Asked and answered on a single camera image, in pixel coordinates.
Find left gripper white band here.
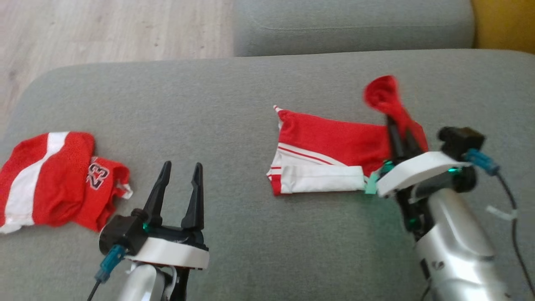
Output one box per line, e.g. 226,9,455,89
125,161,210,270

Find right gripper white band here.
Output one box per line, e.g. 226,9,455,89
376,116,471,198

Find red white basketball jersey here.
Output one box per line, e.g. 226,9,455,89
267,75,429,196

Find red number 23 jersey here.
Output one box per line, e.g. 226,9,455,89
0,132,133,234

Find large grey sofa seat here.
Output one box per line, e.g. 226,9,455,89
0,49,535,301

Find grey sofa seat cushion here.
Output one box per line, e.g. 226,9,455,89
233,0,475,57

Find large yellow sofa back cushion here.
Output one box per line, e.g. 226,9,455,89
470,0,535,54

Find left camera cable blue plug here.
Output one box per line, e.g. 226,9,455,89
87,245,127,301

